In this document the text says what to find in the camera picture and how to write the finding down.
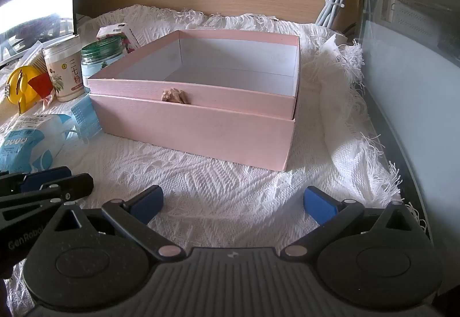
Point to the blue face mask pack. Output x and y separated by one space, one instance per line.
84 119

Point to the blue and white wipes pack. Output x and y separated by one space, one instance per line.
28 144

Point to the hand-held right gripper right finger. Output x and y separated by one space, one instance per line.
320 208

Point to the white jar with plant label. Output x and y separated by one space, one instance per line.
64 76

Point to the glass sided computer case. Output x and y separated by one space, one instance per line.
413 87

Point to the small pink bow ornament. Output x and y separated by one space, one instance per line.
174 96

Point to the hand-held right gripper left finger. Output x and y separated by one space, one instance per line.
148 204

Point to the red packet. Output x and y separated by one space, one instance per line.
41 85

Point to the pink gift box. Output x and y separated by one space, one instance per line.
197 137

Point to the small printed tissue pack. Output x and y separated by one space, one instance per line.
116 31

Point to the glass jar with green lid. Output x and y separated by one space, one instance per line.
97 65

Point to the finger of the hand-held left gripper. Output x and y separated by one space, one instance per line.
72 185
39 177

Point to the white knitted fringed blanket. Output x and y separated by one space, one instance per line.
215 194

